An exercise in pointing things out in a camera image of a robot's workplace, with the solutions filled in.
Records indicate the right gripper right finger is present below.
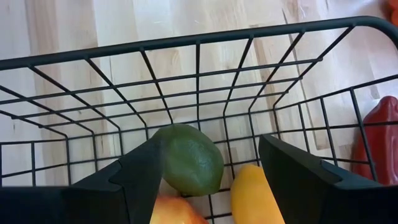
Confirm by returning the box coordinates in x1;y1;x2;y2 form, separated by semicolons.
257;134;398;224

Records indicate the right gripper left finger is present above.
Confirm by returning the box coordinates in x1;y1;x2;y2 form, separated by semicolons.
0;135;165;224

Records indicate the yellow lemon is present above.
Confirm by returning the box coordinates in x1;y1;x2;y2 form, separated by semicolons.
229;164;286;224

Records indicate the red bell pepper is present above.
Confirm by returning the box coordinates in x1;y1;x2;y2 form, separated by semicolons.
351;95;398;187

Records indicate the orange persimmon green calyx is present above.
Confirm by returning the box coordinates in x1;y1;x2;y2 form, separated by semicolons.
149;193;210;224

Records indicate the dark green avocado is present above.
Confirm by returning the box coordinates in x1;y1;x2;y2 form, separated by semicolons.
154;123;225;197

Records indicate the black wire basket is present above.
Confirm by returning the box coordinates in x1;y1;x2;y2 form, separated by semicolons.
0;15;398;224

